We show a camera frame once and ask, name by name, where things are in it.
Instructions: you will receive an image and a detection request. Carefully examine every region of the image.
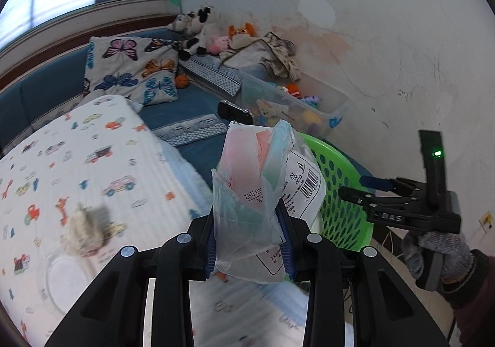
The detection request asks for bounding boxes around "person's right hand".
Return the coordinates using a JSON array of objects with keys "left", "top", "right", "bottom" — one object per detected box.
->
[{"left": 401, "top": 232, "right": 474, "bottom": 284}]

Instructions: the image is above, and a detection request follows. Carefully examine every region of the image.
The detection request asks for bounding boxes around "person's right forearm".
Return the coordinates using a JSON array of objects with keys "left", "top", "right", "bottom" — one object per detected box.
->
[{"left": 441, "top": 248, "right": 495, "bottom": 347}]

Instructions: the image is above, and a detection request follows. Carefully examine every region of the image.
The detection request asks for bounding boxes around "patterned cloth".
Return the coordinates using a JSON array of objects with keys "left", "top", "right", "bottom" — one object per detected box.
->
[{"left": 220, "top": 32, "right": 302, "bottom": 81}]

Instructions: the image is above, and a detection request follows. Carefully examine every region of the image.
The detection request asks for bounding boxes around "black device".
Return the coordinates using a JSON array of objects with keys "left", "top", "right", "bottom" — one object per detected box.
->
[{"left": 217, "top": 100, "right": 255, "bottom": 125}]

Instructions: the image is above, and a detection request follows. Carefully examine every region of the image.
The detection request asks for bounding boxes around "grey patterned mat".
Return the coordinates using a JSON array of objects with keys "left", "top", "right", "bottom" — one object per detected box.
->
[
  {"left": 153, "top": 114, "right": 229, "bottom": 147},
  {"left": 180, "top": 57, "right": 244, "bottom": 96}
]

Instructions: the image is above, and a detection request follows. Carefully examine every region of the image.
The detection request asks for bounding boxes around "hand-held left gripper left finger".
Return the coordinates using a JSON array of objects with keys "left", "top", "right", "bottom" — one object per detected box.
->
[{"left": 44, "top": 212, "right": 217, "bottom": 347}]

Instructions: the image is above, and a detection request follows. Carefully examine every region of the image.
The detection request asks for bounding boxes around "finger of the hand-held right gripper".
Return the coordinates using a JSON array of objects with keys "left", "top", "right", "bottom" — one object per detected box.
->
[
  {"left": 359, "top": 176, "right": 426, "bottom": 193},
  {"left": 339, "top": 186, "right": 411, "bottom": 206}
]

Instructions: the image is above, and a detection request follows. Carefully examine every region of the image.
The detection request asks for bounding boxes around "printed blanket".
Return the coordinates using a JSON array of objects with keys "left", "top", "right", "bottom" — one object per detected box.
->
[{"left": 0, "top": 95, "right": 310, "bottom": 347}]

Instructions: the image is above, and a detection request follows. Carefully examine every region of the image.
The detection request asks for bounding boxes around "butterfly print pillow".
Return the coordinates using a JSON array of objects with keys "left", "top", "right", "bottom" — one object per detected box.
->
[{"left": 83, "top": 36, "right": 182, "bottom": 106}]

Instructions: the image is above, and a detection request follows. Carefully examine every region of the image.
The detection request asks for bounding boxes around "clear plastic bag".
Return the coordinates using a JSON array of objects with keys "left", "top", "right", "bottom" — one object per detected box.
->
[{"left": 212, "top": 120, "right": 326, "bottom": 285}]

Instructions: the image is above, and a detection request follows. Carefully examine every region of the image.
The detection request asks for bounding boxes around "clear plastic storage bin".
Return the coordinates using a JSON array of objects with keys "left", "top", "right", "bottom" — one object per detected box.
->
[{"left": 240, "top": 72, "right": 351, "bottom": 139}]

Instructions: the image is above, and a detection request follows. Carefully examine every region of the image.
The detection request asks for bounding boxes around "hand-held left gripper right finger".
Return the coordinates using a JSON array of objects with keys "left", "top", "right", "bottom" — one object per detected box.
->
[{"left": 276, "top": 208, "right": 451, "bottom": 347}]

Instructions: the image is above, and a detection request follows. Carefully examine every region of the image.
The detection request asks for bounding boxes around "teddy bear toy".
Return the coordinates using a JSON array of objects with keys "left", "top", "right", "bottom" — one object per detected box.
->
[{"left": 257, "top": 100, "right": 279, "bottom": 125}]

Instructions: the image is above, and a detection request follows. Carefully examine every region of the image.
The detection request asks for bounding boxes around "pink plush toy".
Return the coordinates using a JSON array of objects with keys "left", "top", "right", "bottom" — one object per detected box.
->
[{"left": 209, "top": 35, "right": 230, "bottom": 54}]

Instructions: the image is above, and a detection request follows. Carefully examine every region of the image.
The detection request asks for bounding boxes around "black white cow plush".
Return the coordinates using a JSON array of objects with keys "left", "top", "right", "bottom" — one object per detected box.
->
[{"left": 168, "top": 5, "right": 221, "bottom": 59}]

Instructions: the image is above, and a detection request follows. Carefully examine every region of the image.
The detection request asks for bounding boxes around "orange fox plush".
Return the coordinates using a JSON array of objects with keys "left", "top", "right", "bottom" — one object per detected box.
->
[{"left": 227, "top": 23, "right": 258, "bottom": 48}]

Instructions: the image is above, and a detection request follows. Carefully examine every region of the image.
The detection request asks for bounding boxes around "clear plastic lid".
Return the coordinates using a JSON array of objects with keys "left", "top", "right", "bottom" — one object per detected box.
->
[{"left": 45, "top": 254, "right": 97, "bottom": 315}]

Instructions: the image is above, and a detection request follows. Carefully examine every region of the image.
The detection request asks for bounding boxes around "blue sofa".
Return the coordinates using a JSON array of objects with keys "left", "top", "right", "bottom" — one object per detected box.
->
[{"left": 0, "top": 28, "right": 372, "bottom": 178}]

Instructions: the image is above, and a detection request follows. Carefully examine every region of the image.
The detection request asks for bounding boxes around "green plastic basket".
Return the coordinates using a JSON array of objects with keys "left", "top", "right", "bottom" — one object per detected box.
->
[{"left": 298, "top": 132, "right": 374, "bottom": 251}]

